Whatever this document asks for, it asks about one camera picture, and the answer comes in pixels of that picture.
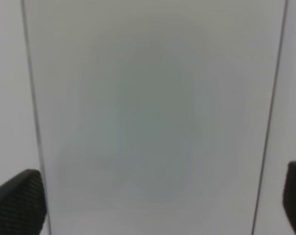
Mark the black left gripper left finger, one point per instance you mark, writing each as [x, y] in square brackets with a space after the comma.
[23, 204]

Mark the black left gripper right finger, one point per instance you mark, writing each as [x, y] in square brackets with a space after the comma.
[289, 194]

